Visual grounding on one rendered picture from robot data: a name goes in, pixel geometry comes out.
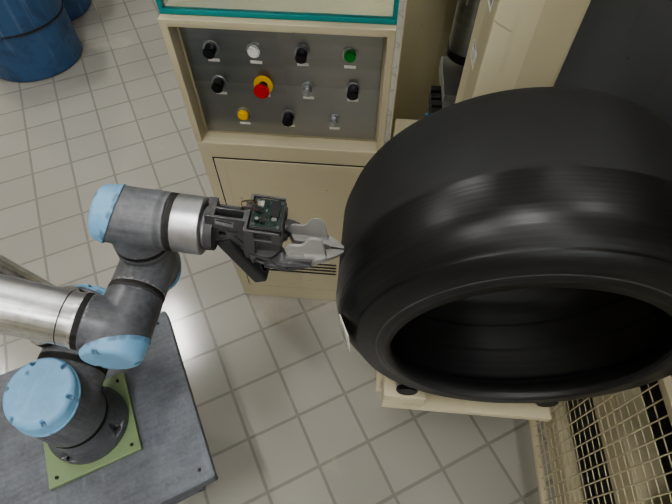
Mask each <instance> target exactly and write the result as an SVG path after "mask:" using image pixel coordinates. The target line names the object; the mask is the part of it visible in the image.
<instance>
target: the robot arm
mask: <svg viewBox="0 0 672 504"><path fill-rule="evenodd" d="M263 198H266V199H263ZM270 199H273V200H270ZM277 200H279V201H277ZM242 202H247V204H246V206H242ZM242 202H241V206H242V207H238V206H231V205H223V204H220V201H219V198H218V197H211V196H210V197H205V196H198V195H191V194H184V193H176V192H169V191H162V190H155V189H148V188H141V187H134V186H127V185H126V184H121V185H119V184H105V185H103V186H101V187H100V188H99V189H98V190H97V192H96V193H95V195H94V198H93V199H92V202H91V205H90V208H89V214H88V229H89V233H90V236H91V237H92V238H93V239H94V240H95V241H99V242H100V243H104V242H107V243H112V245H113V247H114V249H115V251H116V253H117V255H118V257H119V262H118V265H117V267H116V270H115V272H114V274H113V277H112V279H111V281H110V283H109V284H108V287H107V289H105V288H103V287H100V286H96V285H94V286H91V285H90V284H77V285H74V286H73V285H67V286H63V287H58V286H56V285H54V284H52V283H50V282H49V281H47V280H45V279H43V278H41V277H40V276H38V275H36V274H34V273H33V272H31V271H29V270H27V269H26V268H24V267H22V266H20V265H19V264H17V263H15V262H13V261H12V260H10V259H8V258H6V257H5V256H3V255H1V254H0V334H4V335H9V336H14V337H19V338H24V339H29V341H30V342H31V343H33V344H35V345H37V346H39V347H41V348H42V349H41V351H40V354H39V356H38V358H37V360H36V361H34V362H30V363H28V364H26V365H25V366H23V367H22V368H20V369H19V370H18V371H17V372H16V373H15V374H14V375H13V377H12V378H11V379H10V381H9V382H8V384H7V386H6V387H7V389H6V391H5V392H4V395H3V411H4V414H5V416H6V418H7V419H8V421H9V422H10V423H11V424H12V425H13V426H15V427H16V428H17V429H18V430H19V431H20V432H22V433H24V434H26V435H28V436H31V437H34V438H37V439H39V440H41V441H43V442H46V443H47V444H48V446H49V448H50V450H51V452H52V453H53V454H54V455H55V456H56V457H57V458H59V459H60V460H62V461H64V462H67V463H70V464H75V465H83V464H89V463H92V462H95V461H97V460H99V459H101V458H103V457H104V456H106V455H107V454H109V453H110V452H111V451H112V450H113V449H114V448H115V447H116V446H117V445H118V443H119V442H120V441H121V439H122V437H123V436H124V433H125V431H126V428H127V425H128V419H129V412H128V407H127V404H126V402H125V400H124V398H123V397H122V396H121V395H120V394H119V393H118V392H116V391H115V390H114V389H112V388H110V387H107V386H103V382H104V380H105V377H106V374H107V372H108V369H129V368H133V367H136V366H138V365H139V364H141V363H142V361H143V360H144V358H145V355H146V352H147V350H148V348H149V347H150V345H151V339H152V336H153V333H154V330H155V327H156V324H157V321H158V318H159V315H160V312H161V309H162V306H163V303H164V301H165V299H166V296H167V293H168V291H169V290H170V289H172V288H173V287H174V286H175V285H176V283H177V282H178V280H179V278H180V275H181V258H180V255H179V253H178V252H180V253H187V254H194V255H202V254H203V253H204V252H205V251H206V250H213V251H214V250H215V249H216V247H217V245H218V246H219V247H220V248H221V249H222V250H223V251H224V252H225V253H226V254H227V255H228V256H229V257H230V258H231V259H232V260H233V261H234V262H235V263H236V264H237V265H238V266H239V267H240V268H241V269H242V270H243V271H244V272H245V273H246V274H247V275H248V276H249V277H250V278H251V279H252V280H253V281H254V282H264V281H266V280H267V277H268V273H269V269H270V268H272V269H276V270H280V271H293V270H298V269H303V268H308V267H311V266H313V265H317V264H321V263H324V262H327V261H330V260H332V259H335V258H337V257H339V256H341V255H343V252H344V246H343V245H342V244H341V243H340V242H338V241H337V240H336V239H334V238H332V237H330V236H329V235H328V234H327V230H326V226H325V223H324V221H323V220H321V219H318V218H313V219H311V220H310V221H309V222H308V223H307V224H305V225H302V224H300V223H299V222H297V221H295V220H292V219H287V217H288V207H287V203H286V198H281V197H274V196H267V195H260V194H253V193H252V196H251V200H243V201H242ZM288 237H290V240H291V241H292V243H293V244H287V245H285V248H283V247H282V244H283V242H284V241H287V240H288ZM284 249H285V250H284ZM285 251H286V252H285Z"/></svg>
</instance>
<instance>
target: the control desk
mask: <svg viewBox="0 0 672 504"><path fill-rule="evenodd" d="M158 22H159V25H160V28H161V32H162V35H163V38H164V41H165V44H166V47H167V50H168V54H169V57H170V60H171V63H172V66H173V69H174V73H175V76H176V79H177V82H178V85H179V88H180V91H181V95H182V98H183V101H184V104H185V107H186V110H187V114H188V117H189V120H190V123H191V126H192V129H193V132H194V136H195V139H196V141H197V144H198V147H199V150H200V153H201V157H202V160H203V163H204V166H205V169H206V172H207V176H208V179H209V182H210V185H211V188H212V191H213V194H214V197H218V198H219V201H220V204H223V205H231V206H238V207H242V206H246V204H247V202H242V201H243V200H251V196H252V193H253V194H260V195H267V196H274V197H281V198H286V203H287V207H288V217H287V219H292V220H295V221H297V222H299V223H300V224H302V225H305V224H307V223H308V222H309V221H310V220H311V219H313V218H318V219H321V220H323V221H324V223H325V226H326V230H327V234H328V235H329V236H330V237H332V238H334V239H336V240H337V241H338V242H340V243H341V241H342V231H343V221H344V212H345V207H346V204H347V201H348V198H349V195H350V193H351V191H352V189H353V187H354V185H355V183H356V181H357V179H358V177H359V175H360V173H361V172H362V170H363V168H364V167H365V166H366V164H367V163H368V161H369V160H370V159H371V158H372V157H373V156H374V154H375V153H376V152H377V151H378V150H379V149H380V148H381V147H382V146H383V145H384V140H385V130H386V121H387V112H388V103H389V94H390V85H391V76H392V67H393V57H394V48H395V39H396V28H397V24H396V25H390V24H369V23H348V22H327V21H306V20H285V19H264V18H243V17H222V16H201V15H180V14H160V15H159V17H158ZM241 202H242V206H241ZM339 261H340V256H339V257H337V258H335V259H332V260H330V261H327V262H324V263H321V264H317V265H313V266H311V267H308V268H303V269H298V270H293V271H280V270H276V269H272V268H270V269H269V273H268V277H267V280H266V281H264V282H254V281H253V280H252V279H251V278H250V277H249V276H248V275H247V274H246V273H245V272H244V271H243V270H242V269H241V268H240V267H239V266H238V265H237V264H236V263H235V264H236V267H237V270H238V274H239V277H240V280H241V283H242V286H243V289H244V293H245V294H253V295H266V296H279V297H292V298H304V299H317V300H330V301H336V291H337V281H338V271H339Z"/></svg>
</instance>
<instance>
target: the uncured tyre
mask: <svg viewBox="0 0 672 504"><path fill-rule="evenodd" d="M341 244H342V245H343V246H344V252H343V255H341V256H340V261H339V271H338V281H337V291H336V305H337V310H338V315H339V314H340V315H341V317H342V320H343V322H344V325H345V328H346V330H347V333H348V335H349V342H350V343H351V345H352V346H353V347H354V348H355V349H356V350H357V351H358V352H359V353H360V354H361V355H362V357H363V358H364V359H365V360H366V361H367V362H368V363H369V364H370V365H371V366H372V367H373V368H374V369H375V370H377V371H378V372H380V373H381V374H383V375H384V376H386V377H388V378H389V379H391V380H393V381H395V382H397V383H400V384H402V385H405V386H407V387H410V388H413V389H416V390H419V391H423V392H426V393H430V394H434V395H439V396H443V397H449V398H455V399H461V400H469V401H478V402H491V403H545V402H558V401H569V400H577V399H584V398H591V397H597V396H602V395H607V394H612V393H617V392H621V391H625V390H629V389H633V388H636V387H639V386H643V385H646V384H649V383H652V382H655V381H657V380H660V379H663V378H665V377H668V376H670V375H672V128H671V127H670V126H669V125H668V124H666V123H665V122H664V121H663V120H661V119H660V118H659V117H658V116H656V115H655V114H653V113H652V112H650V111H649V110H647V109H645V108H644V107H642V106H640V105H638V104H636V103H633V102H631V101H629V100H626V99H623V98H621V97H617V96H614V95H611V94H607V93H603V92H598V91H593V90H587V89H580V88H569V87H532V88H520V89H512V90H506V91H500V92H495V93H490V94H486V95H482V96H478V97H474V98H471V99H467V100H464V101H461V102H458V103H455V104H453V105H450V106H448V107H445V108H443V109H440V110H438V111H436V112H434V113H432V114H430V115H427V116H426V117H424V118H422V119H420V120H418V121H416V122H415V123H413V124H411V125H410V126H408V127H407V128H405V129H404V130H402V131H401V132H399V133H398V134H397V135H395V136H394V137H393V138H391V139H390V140H389V141H388V142H387V143H386V144H384V145H383V146H382V147H381V148H380V149H379V150H378V151H377V152H376V153H375V154H374V156H373V157H372V158H371V159H370V160H369V161H368V163H367V164H366V166H365V167H364V168H363V170H362V172H361V173H360V175H359V177H358V179H357V181H356V183H355V185H354V187H353V189H352V191H351V193H350V195H349V198H348V201H347V204H346V207H345V212H344V221H343V231H342V241H341Z"/></svg>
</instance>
